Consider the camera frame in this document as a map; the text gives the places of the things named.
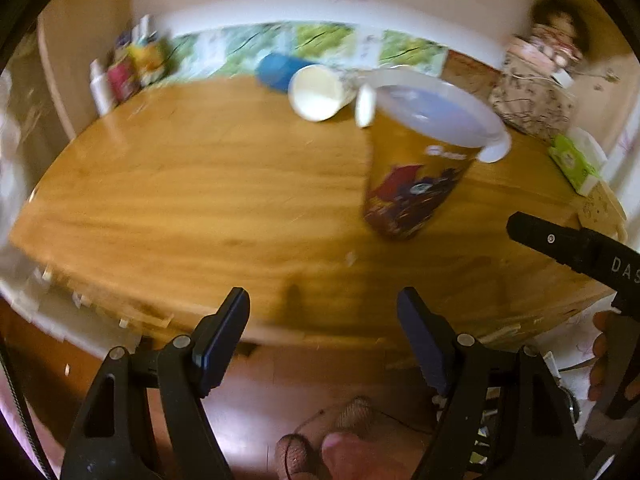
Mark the dark printed paper cup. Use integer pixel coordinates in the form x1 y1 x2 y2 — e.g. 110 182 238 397
360 67 512 240

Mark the brown sleeved paper cup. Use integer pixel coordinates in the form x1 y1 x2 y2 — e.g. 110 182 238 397
355 84 376 129

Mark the grey checkered paper cup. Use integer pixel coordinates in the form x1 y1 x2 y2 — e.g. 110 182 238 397
288 64 357 122

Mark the blue plastic cup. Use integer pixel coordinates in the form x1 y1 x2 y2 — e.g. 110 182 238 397
255 52 314 93

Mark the person's right hand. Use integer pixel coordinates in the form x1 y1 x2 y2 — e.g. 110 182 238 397
588 311 618 401

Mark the green tissue box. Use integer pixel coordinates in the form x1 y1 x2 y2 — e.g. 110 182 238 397
548 127 608 196

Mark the printed canvas tote bag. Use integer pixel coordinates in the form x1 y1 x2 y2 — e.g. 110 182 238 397
489 37 576 145

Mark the brown-haired doll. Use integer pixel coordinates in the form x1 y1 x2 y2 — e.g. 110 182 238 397
527 0 590 76

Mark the white squeeze bottle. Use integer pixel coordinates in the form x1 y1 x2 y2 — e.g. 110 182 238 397
90 58 117 117

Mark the red snack can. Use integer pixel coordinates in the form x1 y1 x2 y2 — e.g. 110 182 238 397
107 60 140 103

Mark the green fruit poster strip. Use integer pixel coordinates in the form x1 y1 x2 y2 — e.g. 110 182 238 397
167 22 448 81

